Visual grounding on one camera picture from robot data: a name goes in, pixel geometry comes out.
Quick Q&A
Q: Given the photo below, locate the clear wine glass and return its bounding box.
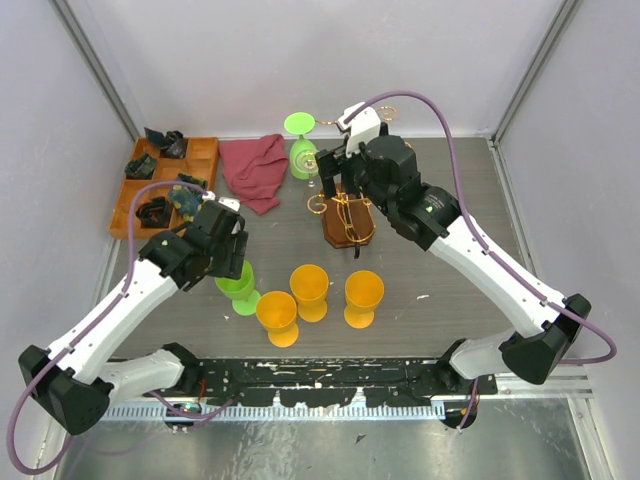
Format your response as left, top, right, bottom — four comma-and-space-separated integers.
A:
294, 150, 318, 189

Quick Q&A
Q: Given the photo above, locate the green plastic wine glass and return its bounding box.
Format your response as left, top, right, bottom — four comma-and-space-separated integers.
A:
284, 112, 317, 179
215, 260, 261, 316

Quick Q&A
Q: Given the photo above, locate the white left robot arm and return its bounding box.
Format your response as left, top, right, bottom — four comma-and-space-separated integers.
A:
18, 195, 248, 435

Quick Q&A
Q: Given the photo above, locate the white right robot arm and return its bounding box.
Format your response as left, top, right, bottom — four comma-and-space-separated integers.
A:
316, 135, 591, 394

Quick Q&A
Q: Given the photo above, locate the orange plastic wine glass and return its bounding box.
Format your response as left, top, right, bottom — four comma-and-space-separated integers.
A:
256, 291, 299, 348

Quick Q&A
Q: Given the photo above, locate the orange wine glass middle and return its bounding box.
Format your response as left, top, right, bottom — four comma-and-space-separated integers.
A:
289, 264, 329, 323

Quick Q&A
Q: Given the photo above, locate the orange wine glass right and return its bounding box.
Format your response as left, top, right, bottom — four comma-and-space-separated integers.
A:
344, 270, 385, 329

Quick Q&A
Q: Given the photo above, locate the blue yellow patterned cloth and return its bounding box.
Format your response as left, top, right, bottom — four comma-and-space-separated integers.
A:
168, 172, 208, 221

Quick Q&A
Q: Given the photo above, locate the black red cloth bundle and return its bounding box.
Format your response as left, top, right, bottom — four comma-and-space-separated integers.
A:
135, 196, 173, 229

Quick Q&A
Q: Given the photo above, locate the maroon cloth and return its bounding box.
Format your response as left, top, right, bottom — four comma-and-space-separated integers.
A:
219, 134, 289, 215

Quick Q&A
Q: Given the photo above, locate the wooden compartment tray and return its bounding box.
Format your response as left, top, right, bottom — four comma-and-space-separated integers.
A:
108, 136, 221, 241

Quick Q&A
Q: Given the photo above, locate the dark cloth bundle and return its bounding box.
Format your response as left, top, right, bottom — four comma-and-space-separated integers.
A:
124, 153, 157, 180

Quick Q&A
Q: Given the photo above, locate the dark folded cloth item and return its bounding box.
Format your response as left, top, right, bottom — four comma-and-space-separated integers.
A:
144, 127, 188, 159

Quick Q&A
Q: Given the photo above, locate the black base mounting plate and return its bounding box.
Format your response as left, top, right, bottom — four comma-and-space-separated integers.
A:
160, 357, 472, 408

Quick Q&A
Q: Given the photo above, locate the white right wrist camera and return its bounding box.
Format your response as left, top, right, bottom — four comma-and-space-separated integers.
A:
336, 102, 382, 158

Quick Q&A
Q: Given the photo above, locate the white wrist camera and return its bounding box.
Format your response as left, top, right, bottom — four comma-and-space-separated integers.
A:
202, 191, 241, 213
336, 102, 382, 158

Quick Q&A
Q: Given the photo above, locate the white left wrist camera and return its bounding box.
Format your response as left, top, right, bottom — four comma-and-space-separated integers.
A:
202, 191, 241, 213

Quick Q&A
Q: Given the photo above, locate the gold wire wine glass rack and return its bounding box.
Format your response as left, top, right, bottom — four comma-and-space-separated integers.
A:
305, 106, 397, 259

